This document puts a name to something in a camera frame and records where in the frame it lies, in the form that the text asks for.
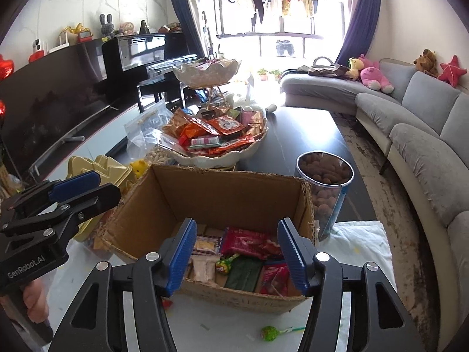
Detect grey sofa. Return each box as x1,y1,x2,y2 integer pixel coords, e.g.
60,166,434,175
280,59,469,338

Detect white tiered snack bowl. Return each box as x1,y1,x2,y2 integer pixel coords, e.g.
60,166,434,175
161,59,270,169

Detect blue curtain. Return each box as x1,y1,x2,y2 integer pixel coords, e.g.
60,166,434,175
337,0,383,67
166,0,206,59

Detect person's left hand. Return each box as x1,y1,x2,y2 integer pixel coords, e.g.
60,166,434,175
20,279,50,314

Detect white tv cabinet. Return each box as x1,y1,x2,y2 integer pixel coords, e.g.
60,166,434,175
22,106,162,184

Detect clear cylinder nut jar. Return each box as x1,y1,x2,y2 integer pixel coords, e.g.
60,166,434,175
295,151,354,243

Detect clear plastic bag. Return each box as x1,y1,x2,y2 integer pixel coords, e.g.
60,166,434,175
125,99,173,165

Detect dark green snack packet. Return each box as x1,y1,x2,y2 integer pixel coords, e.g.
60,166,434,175
223,257,262,292

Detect pink patterned snack packet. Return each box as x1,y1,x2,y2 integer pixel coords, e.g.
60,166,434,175
260,264,294,296

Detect small potted plants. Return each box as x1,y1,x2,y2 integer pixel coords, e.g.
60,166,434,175
256,68,283,81

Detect gold-lid clear candy jar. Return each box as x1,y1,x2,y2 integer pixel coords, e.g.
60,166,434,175
68,155,134,243

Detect gold ribbon ornament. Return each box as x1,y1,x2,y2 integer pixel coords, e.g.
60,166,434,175
60,22,92,45

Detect grey rabbit plush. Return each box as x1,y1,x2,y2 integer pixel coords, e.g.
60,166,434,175
100,13,115,39

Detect brown handbag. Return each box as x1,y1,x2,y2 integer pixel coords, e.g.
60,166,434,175
308,57,349,77

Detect large red snack packet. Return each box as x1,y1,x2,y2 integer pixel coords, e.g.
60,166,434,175
220,227,286,261

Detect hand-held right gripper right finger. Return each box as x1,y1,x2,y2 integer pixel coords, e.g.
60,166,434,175
276,218,426,352

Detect yellow plush toy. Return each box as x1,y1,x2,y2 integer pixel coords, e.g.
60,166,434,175
346,57,363,79

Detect white camera on red base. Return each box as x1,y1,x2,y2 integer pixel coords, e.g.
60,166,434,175
29,38,48,63

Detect white table cloth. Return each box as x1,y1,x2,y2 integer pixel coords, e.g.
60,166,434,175
47,220,389,352

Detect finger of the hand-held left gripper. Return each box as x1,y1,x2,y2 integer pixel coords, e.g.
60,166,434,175
0,184,121,250
7,170,102,216

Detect black television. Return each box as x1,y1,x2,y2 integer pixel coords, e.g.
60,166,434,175
0,38,142,177

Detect pink plush toy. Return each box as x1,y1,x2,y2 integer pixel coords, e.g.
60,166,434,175
361,54,394,93

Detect green lollipop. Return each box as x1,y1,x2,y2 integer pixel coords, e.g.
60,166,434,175
260,324,306,340
215,253,240,274

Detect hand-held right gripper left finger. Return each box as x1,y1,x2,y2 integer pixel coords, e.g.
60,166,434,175
47,218,198,352

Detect row of hanging clothes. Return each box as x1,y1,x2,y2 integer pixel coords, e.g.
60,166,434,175
220,0,319,28

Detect small yellow toy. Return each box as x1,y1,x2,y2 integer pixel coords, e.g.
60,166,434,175
130,159,149,180

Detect brown cardboard box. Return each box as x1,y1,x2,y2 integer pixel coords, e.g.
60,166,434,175
93,164,317,314

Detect brown plush toy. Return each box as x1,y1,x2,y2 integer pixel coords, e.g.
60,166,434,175
414,49,438,77

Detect pile of snack packets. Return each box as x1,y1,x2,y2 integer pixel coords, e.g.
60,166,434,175
163,106,266,155

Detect hanging blue jeans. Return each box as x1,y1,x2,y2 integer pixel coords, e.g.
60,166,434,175
275,40,295,57

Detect black piano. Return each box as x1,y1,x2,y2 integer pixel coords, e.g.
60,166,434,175
102,33,198,114

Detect dried flower bouquet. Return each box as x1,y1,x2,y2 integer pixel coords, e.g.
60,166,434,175
0,161,24,200

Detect pink star pillow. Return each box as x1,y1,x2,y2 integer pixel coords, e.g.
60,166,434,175
438,55,468,88

